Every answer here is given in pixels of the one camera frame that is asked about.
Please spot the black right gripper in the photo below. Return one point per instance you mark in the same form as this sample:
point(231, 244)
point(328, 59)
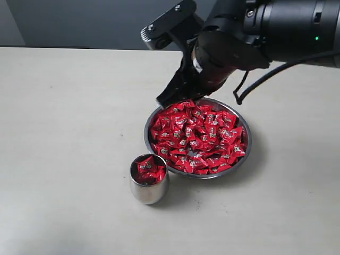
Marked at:
point(203, 70)

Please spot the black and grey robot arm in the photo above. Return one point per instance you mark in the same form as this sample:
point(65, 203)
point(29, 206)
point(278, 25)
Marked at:
point(246, 35)

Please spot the steel bowl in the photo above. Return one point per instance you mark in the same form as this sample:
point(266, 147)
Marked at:
point(246, 138)

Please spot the silver metal cup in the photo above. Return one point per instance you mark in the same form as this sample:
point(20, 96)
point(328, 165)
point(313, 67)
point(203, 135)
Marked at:
point(149, 195)

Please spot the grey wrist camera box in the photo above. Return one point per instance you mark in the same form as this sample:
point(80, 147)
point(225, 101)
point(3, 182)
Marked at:
point(177, 25)

